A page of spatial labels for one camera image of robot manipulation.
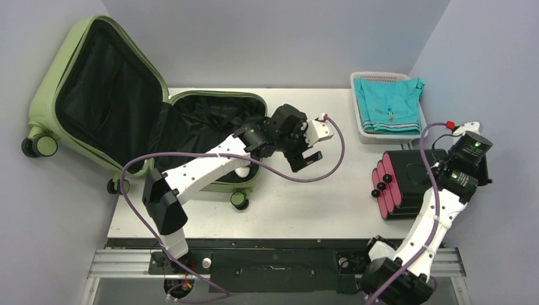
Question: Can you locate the black and pink storage organizer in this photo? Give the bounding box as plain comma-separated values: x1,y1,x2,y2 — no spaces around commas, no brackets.
371,149,431,220

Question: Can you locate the white perforated plastic basket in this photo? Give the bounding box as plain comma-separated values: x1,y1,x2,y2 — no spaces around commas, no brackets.
350,71,426,144

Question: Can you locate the teal garment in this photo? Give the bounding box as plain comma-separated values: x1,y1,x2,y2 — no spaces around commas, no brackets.
354,78,425,135

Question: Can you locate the green hard-shell suitcase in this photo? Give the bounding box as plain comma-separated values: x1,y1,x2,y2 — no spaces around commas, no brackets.
21,15,268,194

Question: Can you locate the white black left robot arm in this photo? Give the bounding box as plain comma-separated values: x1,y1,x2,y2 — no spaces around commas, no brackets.
142,104,334,273

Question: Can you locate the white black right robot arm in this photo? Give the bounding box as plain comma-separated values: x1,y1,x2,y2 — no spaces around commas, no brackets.
358,121,493,304

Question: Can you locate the white brown cosmetic palette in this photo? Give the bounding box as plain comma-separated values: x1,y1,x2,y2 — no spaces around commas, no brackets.
234,166,250,178

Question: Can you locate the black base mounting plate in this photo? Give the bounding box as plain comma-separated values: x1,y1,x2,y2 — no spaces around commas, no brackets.
106,238,397,299

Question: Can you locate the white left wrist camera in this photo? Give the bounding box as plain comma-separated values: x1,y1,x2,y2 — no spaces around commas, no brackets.
304,113,334,148

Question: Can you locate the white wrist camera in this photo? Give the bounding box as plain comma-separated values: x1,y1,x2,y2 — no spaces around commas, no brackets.
304,113,334,148
445,121,481,137

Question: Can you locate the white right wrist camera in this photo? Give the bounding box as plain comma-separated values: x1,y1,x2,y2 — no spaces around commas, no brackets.
445,121,481,137

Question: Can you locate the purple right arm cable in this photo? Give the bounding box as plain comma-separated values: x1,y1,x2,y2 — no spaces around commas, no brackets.
365,122,458,305

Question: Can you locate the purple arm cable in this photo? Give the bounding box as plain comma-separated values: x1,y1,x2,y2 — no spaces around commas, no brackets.
365,122,458,305
119,113,346,304

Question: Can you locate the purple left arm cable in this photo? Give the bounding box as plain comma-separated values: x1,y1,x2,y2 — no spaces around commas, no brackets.
119,113,346,304

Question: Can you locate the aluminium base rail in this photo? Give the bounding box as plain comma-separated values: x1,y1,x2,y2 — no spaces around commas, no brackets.
88,248,466,278

